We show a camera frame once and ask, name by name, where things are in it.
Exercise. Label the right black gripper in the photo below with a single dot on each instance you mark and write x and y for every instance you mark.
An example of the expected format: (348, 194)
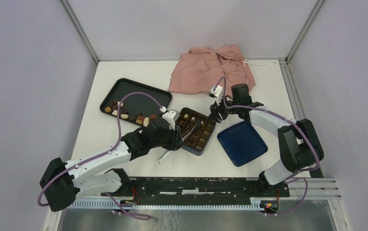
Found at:
(214, 115)

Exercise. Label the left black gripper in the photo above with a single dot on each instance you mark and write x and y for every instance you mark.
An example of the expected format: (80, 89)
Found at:
(176, 141)

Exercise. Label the silver metal tongs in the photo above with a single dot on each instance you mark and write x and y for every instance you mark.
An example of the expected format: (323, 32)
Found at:
(193, 125)

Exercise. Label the blue chocolate box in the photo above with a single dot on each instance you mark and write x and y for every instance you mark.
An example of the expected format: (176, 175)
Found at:
(196, 143)

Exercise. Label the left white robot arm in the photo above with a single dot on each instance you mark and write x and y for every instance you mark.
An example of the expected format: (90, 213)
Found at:
(63, 182)

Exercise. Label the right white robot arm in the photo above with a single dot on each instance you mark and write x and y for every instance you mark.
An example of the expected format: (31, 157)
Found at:
(299, 147)

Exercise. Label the black chocolate tray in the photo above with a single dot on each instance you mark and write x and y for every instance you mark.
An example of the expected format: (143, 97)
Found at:
(136, 108)

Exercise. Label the blue box lid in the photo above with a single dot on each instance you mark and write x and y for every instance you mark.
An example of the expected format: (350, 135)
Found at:
(242, 143)

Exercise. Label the pink cloth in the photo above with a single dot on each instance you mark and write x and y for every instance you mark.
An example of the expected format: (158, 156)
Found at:
(201, 68)

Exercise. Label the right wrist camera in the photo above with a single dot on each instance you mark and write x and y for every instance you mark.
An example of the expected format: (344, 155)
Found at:
(217, 92)

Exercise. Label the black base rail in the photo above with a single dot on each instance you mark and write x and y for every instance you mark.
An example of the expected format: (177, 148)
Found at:
(198, 191)

